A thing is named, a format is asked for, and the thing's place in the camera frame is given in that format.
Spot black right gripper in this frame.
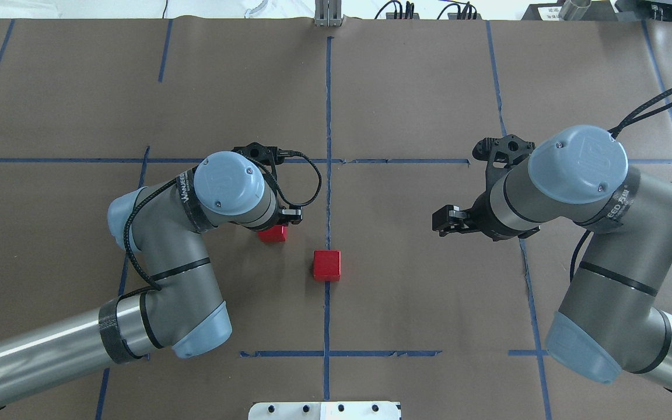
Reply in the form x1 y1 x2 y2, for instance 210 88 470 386
432 195 540 242

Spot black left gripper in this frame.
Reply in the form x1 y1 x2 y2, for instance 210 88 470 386
273 196 302 225

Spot red block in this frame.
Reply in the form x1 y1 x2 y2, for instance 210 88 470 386
312 250 341 282
257 225 288 243

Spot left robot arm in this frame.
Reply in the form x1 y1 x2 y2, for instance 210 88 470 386
0 143 303 410

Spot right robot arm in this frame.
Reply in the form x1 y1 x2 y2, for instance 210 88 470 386
432 125 672 393

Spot center blue tape line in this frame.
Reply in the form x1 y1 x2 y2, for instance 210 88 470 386
323 36 334 401

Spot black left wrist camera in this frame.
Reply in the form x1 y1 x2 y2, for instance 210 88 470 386
232 142 289 177

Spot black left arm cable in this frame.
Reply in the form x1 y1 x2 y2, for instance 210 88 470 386
122 150 322 291

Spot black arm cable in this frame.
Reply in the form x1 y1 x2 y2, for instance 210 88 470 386
122 150 322 291
568 79 672 281

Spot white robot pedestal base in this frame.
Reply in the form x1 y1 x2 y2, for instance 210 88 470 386
248 401 403 419

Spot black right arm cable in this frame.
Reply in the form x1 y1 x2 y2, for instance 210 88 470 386
568 79 672 281

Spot aluminium frame post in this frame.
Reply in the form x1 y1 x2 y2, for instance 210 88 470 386
314 0 344 27

